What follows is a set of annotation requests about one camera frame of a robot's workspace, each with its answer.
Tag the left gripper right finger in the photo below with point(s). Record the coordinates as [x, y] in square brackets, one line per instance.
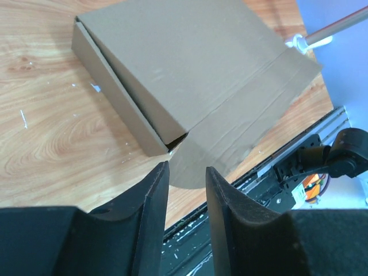
[296, 242]

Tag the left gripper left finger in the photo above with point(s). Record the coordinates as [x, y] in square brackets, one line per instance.
[121, 237]

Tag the brown cardboard box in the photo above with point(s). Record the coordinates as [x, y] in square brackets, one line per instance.
[204, 80]

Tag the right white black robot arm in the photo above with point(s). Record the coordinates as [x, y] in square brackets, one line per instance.
[346, 156]

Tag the white clothes rack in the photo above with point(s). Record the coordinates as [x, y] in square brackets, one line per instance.
[324, 36]

